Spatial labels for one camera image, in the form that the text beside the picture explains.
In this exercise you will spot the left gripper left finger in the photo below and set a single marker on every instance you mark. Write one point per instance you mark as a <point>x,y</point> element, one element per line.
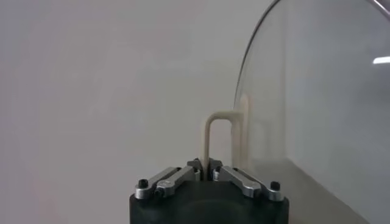
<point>170,181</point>

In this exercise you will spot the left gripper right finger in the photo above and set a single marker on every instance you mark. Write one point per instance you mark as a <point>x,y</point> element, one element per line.
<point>243,182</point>

